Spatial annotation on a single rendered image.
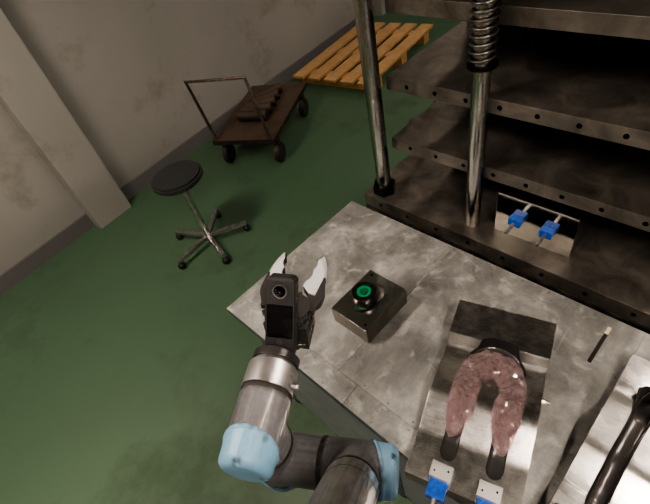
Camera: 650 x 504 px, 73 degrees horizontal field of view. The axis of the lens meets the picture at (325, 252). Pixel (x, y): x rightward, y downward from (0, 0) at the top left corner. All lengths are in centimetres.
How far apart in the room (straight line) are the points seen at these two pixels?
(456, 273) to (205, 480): 146
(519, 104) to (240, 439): 119
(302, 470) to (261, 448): 10
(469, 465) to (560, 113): 95
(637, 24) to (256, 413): 115
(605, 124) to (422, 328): 75
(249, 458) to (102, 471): 202
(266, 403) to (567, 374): 97
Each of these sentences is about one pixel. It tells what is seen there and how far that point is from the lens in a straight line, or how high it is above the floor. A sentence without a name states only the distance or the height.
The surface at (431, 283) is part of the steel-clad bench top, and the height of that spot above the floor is 80.
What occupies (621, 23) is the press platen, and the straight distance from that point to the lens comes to 132.
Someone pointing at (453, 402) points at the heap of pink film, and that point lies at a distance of 120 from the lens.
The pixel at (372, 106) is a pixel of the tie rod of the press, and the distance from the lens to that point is 170.
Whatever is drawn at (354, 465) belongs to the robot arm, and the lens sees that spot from 62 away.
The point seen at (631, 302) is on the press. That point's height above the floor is 78.
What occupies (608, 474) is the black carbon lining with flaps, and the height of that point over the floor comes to 88.
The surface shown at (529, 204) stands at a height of 95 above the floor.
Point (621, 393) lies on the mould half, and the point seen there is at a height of 93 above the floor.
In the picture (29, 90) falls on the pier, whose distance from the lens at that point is 355.
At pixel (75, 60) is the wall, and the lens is 379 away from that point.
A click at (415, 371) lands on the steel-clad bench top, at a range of 136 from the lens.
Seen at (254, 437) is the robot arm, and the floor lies 147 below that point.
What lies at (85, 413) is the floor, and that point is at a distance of 281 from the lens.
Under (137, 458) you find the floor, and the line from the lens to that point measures 251.
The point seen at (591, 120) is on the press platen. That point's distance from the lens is 140.
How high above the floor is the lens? 200
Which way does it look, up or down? 45 degrees down
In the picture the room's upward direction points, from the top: 16 degrees counter-clockwise
